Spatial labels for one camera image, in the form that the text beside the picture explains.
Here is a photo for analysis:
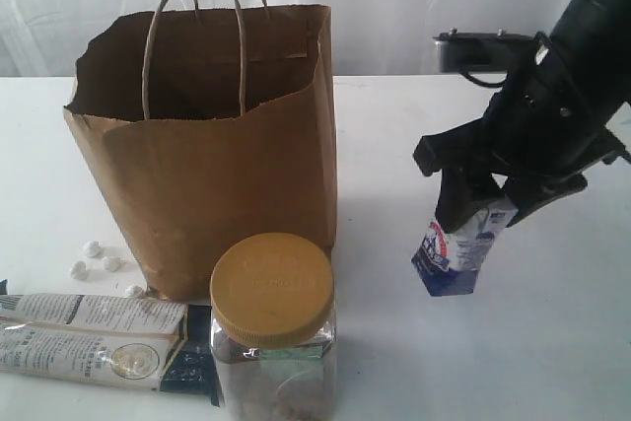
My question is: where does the clear jar with yellow lid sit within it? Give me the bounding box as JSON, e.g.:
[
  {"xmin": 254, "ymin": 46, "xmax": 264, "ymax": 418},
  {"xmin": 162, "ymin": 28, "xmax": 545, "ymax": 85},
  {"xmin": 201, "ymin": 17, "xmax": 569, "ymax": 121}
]
[{"xmin": 209, "ymin": 233, "xmax": 336, "ymax": 420}]

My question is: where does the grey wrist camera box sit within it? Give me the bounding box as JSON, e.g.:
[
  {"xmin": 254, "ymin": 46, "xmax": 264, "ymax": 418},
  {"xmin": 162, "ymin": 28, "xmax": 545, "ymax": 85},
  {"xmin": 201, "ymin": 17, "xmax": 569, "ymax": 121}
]
[{"xmin": 433, "ymin": 29, "xmax": 533, "ymax": 89}]

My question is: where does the brown paper bag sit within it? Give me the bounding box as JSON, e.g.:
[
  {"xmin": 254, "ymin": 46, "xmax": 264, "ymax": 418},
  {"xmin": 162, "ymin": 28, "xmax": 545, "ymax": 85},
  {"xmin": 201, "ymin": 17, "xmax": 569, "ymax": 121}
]
[{"xmin": 63, "ymin": 3, "xmax": 337, "ymax": 301}]

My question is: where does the white candy left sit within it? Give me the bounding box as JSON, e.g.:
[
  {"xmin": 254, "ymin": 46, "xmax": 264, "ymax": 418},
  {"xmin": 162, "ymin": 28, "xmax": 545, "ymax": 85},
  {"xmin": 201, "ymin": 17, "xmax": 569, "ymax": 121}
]
[{"xmin": 70, "ymin": 260, "xmax": 89, "ymax": 281}]

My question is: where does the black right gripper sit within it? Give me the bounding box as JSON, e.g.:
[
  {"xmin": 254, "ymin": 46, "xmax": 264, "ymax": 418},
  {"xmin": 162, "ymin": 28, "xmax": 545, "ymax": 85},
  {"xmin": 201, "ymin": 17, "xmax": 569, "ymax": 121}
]
[{"xmin": 413, "ymin": 33, "xmax": 630, "ymax": 234}]

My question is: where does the white and blue milk carton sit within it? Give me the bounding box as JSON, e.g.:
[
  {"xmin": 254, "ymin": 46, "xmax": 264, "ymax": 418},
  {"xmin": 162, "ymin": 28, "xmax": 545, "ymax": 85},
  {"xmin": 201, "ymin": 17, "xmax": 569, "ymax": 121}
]
[{"xmin": 411, "ymin": 198, "xmax": 518, "ymax": 297}]

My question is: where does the white candy right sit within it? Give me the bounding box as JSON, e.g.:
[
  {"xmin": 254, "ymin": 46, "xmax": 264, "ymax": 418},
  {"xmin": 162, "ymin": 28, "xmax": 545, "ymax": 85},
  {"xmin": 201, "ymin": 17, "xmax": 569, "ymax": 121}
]
[{"xmin": 102, "ymin": 256, "xmax": 123, "ymax": 272}]

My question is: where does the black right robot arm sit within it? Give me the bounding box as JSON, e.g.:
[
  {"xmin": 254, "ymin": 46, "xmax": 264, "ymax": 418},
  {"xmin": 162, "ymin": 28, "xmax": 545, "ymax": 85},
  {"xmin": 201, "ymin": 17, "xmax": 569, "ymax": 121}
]
[{"xmin": 413, "ymin": 0, "xmax": 630, "ymax": 233}]

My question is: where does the white candy top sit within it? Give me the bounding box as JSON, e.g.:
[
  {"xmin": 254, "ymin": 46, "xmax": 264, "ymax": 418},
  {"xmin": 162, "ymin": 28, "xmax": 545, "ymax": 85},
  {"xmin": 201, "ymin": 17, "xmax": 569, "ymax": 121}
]
[{"xmin": 82, "ymin": 241, "xmax": 104, "ymax": 258}]

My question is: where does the small white candy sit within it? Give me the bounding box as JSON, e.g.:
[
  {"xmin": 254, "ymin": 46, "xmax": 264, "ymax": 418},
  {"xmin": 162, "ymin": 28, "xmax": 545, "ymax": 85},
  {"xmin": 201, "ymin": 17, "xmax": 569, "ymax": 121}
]
[{"xmin": 124, "ymin": 285, "xmax": 146, "ymax": 299}]

